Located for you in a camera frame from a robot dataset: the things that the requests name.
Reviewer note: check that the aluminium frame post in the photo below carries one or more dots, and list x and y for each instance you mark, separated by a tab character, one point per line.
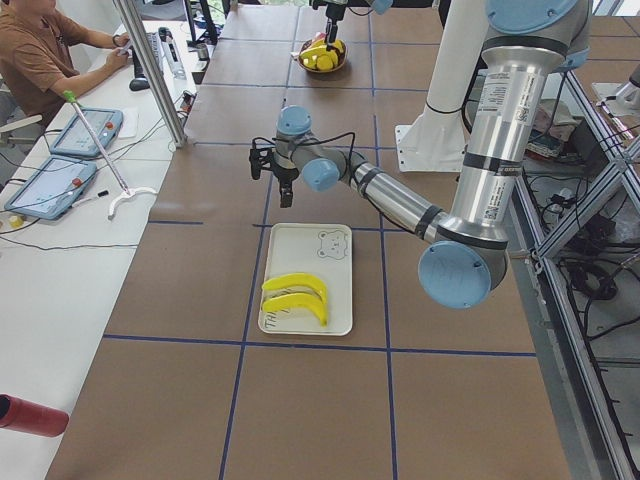
142	47

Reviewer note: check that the lower blue teach pendant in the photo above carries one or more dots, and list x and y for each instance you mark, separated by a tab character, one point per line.
53	188

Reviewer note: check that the yellow banana moved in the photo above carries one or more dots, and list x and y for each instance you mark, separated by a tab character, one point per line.
297	279
298	300

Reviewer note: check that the white rectangular bear plate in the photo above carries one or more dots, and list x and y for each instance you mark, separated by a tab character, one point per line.
323	250

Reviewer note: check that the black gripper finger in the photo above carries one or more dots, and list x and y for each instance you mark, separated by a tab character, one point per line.
286	197

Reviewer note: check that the upper blue teach pendant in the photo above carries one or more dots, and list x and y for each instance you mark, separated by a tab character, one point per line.
75	139

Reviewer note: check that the metal cup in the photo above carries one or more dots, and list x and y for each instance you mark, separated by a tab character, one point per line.
202	51

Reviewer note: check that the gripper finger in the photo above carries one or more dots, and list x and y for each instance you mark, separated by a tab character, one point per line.
331	32

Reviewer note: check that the small yellow tape roll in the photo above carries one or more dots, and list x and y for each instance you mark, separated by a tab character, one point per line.
16	221

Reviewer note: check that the seated person brown shirt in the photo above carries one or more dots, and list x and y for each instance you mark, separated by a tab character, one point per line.
35	59

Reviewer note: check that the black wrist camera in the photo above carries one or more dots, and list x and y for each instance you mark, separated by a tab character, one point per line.
260	159

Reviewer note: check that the white paper sheet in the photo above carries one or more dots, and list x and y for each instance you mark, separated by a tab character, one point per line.
129	126

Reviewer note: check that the brown woven fruit basket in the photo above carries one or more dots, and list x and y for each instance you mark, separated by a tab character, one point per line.
309	65

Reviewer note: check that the yellow banana in basket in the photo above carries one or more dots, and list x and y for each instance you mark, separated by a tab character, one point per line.
333	50

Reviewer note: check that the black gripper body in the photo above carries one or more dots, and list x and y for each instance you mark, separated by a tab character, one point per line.
332	13
285	177

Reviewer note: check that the blue teach pendant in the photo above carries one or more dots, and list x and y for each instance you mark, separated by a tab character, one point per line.
53	188
75	139

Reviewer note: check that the stack of books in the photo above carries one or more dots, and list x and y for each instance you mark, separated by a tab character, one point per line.
552	128

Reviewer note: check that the red cylinder bottle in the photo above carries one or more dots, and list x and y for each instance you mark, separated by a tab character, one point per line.
27	417

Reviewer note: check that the yellow lemon in basket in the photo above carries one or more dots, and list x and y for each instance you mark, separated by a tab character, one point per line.
324	63

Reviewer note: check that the aluminium side table frame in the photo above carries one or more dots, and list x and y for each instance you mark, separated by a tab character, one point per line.
577	220

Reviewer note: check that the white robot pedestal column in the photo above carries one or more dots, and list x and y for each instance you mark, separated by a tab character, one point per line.
435	141

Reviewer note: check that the black computer mouse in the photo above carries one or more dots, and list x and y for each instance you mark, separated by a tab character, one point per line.
138	84

